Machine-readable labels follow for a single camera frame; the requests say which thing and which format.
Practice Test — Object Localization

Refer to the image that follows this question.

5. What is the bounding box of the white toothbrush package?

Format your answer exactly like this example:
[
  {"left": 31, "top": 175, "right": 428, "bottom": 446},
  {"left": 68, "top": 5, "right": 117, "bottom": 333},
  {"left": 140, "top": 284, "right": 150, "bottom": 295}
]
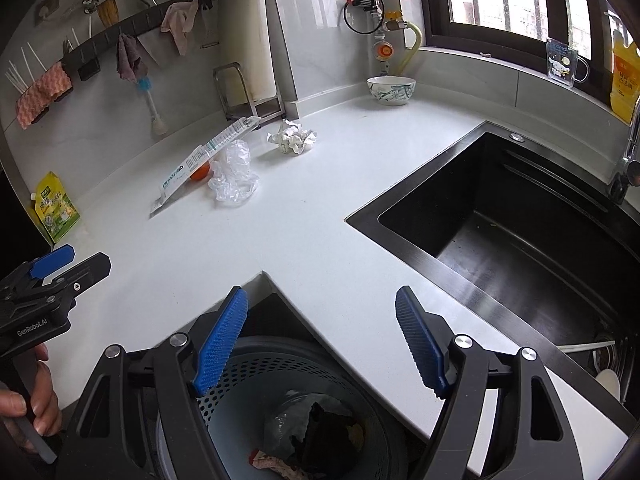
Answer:
[{"left": 151, "top": 116, "right": 260, "bottom": 214}]

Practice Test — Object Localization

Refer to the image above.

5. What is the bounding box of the clear plastic bag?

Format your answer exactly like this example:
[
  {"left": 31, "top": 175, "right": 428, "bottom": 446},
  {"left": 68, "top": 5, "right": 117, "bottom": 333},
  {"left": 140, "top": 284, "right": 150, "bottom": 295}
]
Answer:
[{"left": 207, "top": 140, "right": 259, "bottom": 207}]

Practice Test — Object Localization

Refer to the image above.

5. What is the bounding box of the dark grey dish cloth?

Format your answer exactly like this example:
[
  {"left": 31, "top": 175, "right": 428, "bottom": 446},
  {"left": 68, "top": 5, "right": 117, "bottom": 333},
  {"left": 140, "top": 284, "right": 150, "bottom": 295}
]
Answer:
[{"left": 290, "top": 403, "right": 364, "bottom": 479}]

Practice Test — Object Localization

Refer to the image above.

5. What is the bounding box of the red white snack wrapper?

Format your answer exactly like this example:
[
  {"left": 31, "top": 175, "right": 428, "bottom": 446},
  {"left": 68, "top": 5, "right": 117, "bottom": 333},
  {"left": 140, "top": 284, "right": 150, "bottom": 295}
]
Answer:
[{"left": 248, "top": 450, "right": 308, "bottom": 480}]

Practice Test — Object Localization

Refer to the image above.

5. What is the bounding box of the grey perforated trash bin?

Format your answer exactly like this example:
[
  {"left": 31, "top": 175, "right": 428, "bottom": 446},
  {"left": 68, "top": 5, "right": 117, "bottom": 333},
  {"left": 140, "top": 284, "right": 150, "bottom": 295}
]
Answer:
[{"left": 154, "top": 335, "right": 432, "bottom": 480}]

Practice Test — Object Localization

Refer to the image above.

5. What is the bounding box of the black kitchen sink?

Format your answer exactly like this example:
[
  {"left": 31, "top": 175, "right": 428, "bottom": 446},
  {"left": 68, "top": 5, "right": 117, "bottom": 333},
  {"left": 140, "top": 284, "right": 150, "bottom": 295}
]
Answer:
[{"left": 348, "top": 122, "right": 639, "bottom": 432}]

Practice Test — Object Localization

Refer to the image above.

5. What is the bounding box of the person's left hand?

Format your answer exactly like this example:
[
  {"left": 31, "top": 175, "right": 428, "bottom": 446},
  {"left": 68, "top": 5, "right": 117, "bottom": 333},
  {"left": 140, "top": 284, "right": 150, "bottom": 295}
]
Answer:
[{"left": 1, "top": 344, "right": 63, "bottom": 448}]

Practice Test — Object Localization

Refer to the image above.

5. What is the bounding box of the yellow green refill pouch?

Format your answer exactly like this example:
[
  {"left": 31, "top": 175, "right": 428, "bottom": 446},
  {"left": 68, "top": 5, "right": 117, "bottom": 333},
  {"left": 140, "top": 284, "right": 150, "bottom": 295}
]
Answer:
[{"left": 30, "top": 171, "right": 80, "bottom": 244}]

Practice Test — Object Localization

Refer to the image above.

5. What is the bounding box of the pink wavy sponge cloth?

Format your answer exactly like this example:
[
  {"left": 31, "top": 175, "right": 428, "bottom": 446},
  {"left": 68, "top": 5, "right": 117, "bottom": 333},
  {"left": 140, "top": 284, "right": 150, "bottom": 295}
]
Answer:
[{"left": 15, "top": 61, "right": 73, "bottom": 130}]

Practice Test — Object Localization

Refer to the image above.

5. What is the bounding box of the blue white bottle brush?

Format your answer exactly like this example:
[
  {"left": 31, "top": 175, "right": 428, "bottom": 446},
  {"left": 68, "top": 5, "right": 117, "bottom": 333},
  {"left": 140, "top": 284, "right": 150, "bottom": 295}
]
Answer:
[{"left": 137, "top": 77, "right": 168, "bottom": 136}]

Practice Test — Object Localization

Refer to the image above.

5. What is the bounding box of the grey purple hanging rag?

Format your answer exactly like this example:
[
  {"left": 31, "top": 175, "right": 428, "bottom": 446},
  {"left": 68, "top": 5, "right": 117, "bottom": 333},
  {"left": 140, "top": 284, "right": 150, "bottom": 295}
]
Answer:
[{"left": 116, "top": 34, "right": 148, "bottom": 82}]

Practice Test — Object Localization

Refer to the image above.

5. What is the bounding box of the stainless steel board rack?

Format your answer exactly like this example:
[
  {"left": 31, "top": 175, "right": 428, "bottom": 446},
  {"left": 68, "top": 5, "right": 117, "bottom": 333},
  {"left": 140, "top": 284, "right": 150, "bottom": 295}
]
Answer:
[{"left": 213, "top": 62, "right": 285, "bottom": 125}]

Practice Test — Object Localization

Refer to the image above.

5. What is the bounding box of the crumpled white paper ball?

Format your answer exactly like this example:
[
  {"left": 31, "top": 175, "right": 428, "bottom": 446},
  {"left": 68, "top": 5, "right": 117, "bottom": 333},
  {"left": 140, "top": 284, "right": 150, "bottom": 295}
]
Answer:
[{"left": 267, "top": 119, "right": 317, "bottom": 156}]

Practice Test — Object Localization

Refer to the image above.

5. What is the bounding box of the pink hanging rag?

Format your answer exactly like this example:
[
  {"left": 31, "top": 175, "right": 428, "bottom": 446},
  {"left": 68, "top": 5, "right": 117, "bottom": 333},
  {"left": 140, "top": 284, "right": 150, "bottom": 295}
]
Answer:
[{"left": 160, "top": 0, "right": 200, "bottom": 56}]

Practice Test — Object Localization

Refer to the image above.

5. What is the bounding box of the white cutting board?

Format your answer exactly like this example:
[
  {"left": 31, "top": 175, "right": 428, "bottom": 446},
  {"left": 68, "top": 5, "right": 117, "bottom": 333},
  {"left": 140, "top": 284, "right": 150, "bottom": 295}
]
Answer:
[{"left": 218, "top": 0, "right": 277, "bottom": 101}]

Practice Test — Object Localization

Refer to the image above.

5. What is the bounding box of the chrome sink faucet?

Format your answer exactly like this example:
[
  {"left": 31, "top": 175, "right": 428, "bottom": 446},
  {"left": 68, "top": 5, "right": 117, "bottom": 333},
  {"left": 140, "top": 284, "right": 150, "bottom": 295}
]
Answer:
[{"left": 608, "top": 98, "right": 640, "bottom": 205}]

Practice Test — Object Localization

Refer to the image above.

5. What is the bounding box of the white patterned ceramic bowl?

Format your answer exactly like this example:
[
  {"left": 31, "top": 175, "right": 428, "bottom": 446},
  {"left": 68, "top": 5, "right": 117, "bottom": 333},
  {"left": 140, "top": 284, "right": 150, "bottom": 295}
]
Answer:
[{"left": 367, "top": 76, "right": 416, "bottom": 106}]

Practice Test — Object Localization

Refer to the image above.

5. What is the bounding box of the yellow detergent bottle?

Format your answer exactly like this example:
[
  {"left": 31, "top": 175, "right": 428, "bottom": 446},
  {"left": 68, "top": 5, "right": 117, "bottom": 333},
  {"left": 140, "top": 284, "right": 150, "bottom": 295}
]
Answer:
[{"left": 608, "top": 10, "right": 639, "bottom": 124}]

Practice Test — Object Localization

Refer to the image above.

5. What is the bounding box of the clear glass printed mug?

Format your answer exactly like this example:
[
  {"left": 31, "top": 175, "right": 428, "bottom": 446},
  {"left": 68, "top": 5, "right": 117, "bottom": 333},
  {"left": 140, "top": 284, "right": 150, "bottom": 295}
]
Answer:
[{"left": 546, "top": 38, "right": 590, "bottom": 88}]

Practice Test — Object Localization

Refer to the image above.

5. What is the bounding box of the grey gas pipe with valves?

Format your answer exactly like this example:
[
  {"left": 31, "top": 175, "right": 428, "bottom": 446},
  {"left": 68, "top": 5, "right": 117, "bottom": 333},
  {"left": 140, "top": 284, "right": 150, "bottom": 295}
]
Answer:
[{"left": 342, "top": 0, "right": 402, "bottom": 76}]

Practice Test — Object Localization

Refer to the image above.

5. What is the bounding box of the dark framed window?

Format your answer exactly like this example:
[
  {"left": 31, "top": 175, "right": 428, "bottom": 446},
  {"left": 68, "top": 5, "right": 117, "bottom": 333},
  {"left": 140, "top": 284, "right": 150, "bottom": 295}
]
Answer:
[{"left": 422, "top": 0, "right": 632, "bottom": 74}]

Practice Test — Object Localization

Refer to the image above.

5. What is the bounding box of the black wall hook rail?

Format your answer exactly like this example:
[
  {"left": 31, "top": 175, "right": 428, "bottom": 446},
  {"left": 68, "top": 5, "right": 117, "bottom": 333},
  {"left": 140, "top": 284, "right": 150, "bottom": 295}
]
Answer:
[{"left": 61, "top": 0, "right": 213, "bottom": 75}]

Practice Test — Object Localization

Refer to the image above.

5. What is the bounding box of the yellow gas hose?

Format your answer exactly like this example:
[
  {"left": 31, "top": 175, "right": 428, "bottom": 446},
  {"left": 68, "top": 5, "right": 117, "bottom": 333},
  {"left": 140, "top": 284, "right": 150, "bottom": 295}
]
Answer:
[{"left": 391, "top": 22, "right": 424, "bottom": 77}]

